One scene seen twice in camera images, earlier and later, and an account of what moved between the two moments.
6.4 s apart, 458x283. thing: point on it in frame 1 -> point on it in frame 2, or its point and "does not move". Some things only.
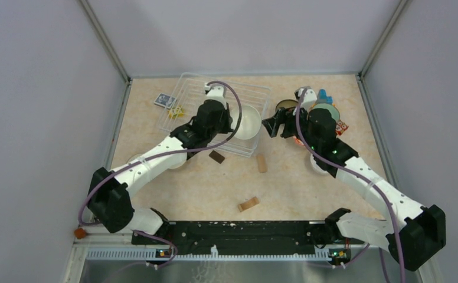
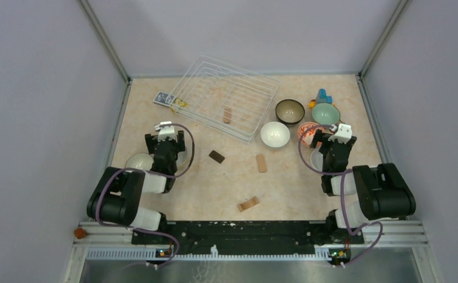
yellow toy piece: [176, 112] -> [179, 102]
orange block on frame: [79, 233] does not move
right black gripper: [283, 115] -> [324, 139]
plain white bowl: [251, 121] -> [275, 134]
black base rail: [242, 237] does not move
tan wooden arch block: [248, 204] does not move
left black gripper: [226, 114] -> [179, 145]
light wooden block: [261, 163] does not move
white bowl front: [317, 168] does not move
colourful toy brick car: [322, 98] does not move
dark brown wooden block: [216, 157] does not move
